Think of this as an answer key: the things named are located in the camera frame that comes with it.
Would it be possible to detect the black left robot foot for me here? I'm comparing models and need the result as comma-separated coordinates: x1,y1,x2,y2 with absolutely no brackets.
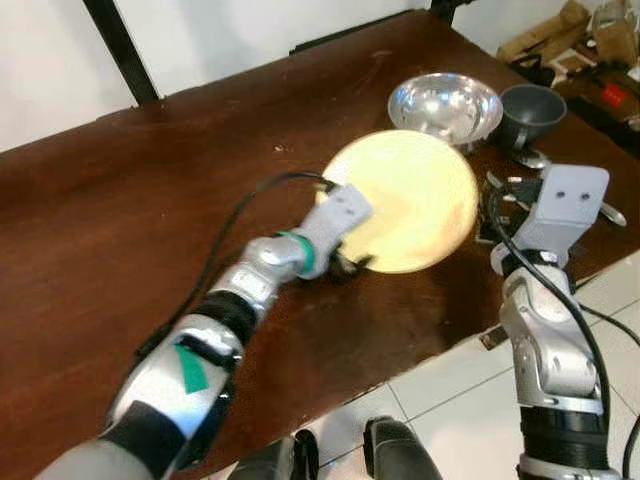
230,430,319,480

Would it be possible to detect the dark grey cup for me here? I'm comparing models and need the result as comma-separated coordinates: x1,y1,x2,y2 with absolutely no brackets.
497,84,568,156

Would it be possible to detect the brown cardboard box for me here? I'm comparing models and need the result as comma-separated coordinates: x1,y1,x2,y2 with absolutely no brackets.
497,0,640,101

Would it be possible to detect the shiny steel bowl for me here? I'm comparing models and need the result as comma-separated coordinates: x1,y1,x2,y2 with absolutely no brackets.
388,72,504,151

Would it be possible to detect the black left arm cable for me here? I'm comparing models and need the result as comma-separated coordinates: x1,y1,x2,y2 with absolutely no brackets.
135,170,338,361

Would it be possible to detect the black robot foot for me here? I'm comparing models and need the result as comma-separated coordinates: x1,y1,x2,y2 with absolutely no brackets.
230,430,319,480
362,417,441,480

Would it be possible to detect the small red object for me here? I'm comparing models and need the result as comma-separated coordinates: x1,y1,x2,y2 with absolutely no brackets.
600,85,631,109

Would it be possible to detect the black right robot foot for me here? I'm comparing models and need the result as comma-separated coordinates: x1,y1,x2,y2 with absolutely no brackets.
362,417,441,480

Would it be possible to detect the black slanted metal pole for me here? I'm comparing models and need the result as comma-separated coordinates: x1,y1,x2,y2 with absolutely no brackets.
83,0,161,106

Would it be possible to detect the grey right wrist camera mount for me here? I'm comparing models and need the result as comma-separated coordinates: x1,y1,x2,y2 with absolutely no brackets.
515,165,611,253

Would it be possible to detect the round yellow plate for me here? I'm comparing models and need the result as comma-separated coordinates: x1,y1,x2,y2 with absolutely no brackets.
322,130,480,275

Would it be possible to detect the steel spoon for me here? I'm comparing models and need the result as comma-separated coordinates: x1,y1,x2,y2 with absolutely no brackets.
514,148,629,228

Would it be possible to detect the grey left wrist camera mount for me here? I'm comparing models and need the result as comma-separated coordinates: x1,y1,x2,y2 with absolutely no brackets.
300,185,373,266

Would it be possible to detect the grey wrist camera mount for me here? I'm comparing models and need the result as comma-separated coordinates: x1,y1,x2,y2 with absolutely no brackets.
515,165,611,253
300,185,373,266

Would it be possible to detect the brown paper bag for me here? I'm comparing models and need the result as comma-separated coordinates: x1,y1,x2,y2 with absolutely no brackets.
590,0,640,66

